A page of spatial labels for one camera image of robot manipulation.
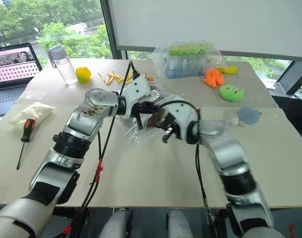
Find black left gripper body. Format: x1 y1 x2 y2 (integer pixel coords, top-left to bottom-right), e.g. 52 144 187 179
132 100 163 118

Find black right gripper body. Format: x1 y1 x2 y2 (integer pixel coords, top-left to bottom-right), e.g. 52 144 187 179
162 113 182 140

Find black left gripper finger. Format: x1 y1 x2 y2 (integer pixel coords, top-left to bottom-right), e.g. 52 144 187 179
136 112 144 130

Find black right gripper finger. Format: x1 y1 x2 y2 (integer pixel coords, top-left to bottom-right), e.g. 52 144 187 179
161 129 175 145
156 119 170 130

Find large clear plastic bag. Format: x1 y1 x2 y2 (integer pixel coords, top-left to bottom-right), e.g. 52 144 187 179
115 83 189 147

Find orange plush toy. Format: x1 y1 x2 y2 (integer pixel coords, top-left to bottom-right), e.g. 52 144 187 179
203 69 225 89

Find green capped tube rack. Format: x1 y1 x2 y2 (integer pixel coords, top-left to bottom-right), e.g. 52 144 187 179
166 42 214 79

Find green plush toy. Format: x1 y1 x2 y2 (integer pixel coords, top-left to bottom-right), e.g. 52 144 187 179
219 84 246 103

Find yellow green mango toy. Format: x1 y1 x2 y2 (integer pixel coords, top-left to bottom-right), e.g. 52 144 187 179
75 66 92 84

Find yellow plush toy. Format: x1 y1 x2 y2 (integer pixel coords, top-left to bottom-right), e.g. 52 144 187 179
216 66 239 75

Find blue grey plush toy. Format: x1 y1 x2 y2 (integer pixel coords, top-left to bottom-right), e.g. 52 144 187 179
230 107 263 128

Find clear bottle grey lid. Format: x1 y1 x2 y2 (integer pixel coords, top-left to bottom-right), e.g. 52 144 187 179
47 45 79 86

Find white screen panel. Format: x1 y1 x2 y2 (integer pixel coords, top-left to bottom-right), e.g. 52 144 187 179
108 0 302 64

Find white granule packet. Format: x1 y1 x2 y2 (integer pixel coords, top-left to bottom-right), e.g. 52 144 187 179
8 101 55 130

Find grey open laptop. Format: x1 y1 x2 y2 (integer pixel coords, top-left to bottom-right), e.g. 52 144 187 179
0 42 43 118

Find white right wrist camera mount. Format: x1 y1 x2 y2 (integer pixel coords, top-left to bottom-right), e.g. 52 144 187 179
165 102 200 146

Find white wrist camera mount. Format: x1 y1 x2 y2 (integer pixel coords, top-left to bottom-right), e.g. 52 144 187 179
165 102 200 146
121 75 153 118

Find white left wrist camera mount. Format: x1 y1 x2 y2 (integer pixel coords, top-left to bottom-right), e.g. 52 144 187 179
121 75 153 118

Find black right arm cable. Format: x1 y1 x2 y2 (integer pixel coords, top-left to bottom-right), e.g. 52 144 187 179
160 100 217 238

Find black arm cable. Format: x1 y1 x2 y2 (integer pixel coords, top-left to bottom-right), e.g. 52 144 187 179
160 100 217 238
58 59 140 238

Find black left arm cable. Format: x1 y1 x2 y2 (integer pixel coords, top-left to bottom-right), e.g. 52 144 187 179
58 59 140 238

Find dark window frame post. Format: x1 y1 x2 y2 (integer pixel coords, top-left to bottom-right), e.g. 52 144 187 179
99 0 128 60

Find orange black handled screwdriver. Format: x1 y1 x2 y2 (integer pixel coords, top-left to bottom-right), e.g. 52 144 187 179
16 118 37 171

